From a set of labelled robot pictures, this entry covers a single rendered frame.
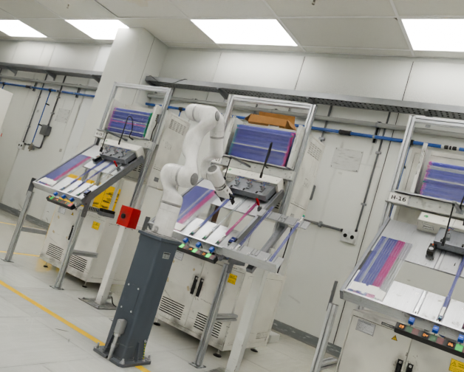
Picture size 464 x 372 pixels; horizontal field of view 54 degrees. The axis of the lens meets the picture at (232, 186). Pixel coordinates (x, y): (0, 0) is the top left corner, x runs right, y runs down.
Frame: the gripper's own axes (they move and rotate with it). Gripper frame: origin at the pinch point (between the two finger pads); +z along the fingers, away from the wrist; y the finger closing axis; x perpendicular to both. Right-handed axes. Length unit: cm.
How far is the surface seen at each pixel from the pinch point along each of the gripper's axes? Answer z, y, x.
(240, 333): 28, -44, 70
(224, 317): 35, -25, 63
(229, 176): 14.5, 24.1, -31.1
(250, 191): 10.1, -4.1, -19.5
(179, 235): 2.6, 18.3, 35.2
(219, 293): 16, -24, 57
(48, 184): 2, 175, 31
